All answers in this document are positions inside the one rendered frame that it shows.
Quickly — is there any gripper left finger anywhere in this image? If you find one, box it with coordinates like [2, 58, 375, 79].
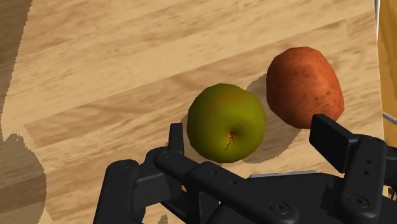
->
[93, 122, 300, 224]

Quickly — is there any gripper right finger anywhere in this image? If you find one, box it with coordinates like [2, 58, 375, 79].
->
[309, 113, 397, 224]

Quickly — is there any green apple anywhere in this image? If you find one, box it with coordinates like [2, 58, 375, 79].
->
[186, 82, 267, 164]

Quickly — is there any brown potato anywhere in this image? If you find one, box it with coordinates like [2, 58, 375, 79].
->
[265, 46, 345, 130]

